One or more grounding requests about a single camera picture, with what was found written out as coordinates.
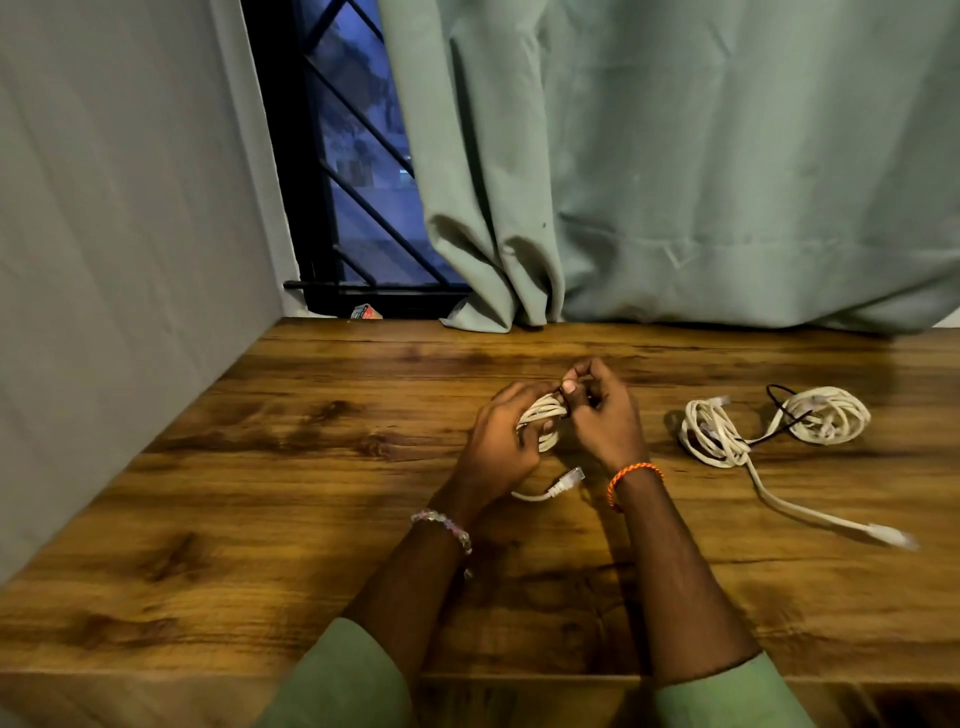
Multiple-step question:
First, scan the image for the person's right hand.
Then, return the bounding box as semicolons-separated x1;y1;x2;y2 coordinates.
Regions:
561;356;655;478

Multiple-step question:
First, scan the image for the person's left hand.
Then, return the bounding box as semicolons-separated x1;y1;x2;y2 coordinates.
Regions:
448;379;562;513

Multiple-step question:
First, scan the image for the small white network cable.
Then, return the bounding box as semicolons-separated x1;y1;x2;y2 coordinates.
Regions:
510;392;587;504

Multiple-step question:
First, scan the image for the person's left forearm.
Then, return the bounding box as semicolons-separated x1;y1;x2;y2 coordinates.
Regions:
253;501;483;728

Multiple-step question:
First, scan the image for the person's right forearm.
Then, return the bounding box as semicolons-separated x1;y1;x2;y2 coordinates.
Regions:
613;468;817;728

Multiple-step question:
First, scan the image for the black twist tie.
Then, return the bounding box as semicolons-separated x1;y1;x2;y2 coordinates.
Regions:
738;384;817;451

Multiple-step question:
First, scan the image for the green curtain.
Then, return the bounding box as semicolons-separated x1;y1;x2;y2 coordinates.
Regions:
376;0;960;336

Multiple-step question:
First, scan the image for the black window grille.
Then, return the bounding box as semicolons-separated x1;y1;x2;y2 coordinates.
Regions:
240;0;475;321

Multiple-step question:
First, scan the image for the orange thread bracelet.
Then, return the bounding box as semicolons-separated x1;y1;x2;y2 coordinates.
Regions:
606;462;666;514

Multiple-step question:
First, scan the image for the white network cable long tail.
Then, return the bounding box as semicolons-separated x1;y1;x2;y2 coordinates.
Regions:
678;395;921;553

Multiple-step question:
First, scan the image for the beaded bracelet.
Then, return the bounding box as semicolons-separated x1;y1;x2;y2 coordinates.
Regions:
410;509;474;557

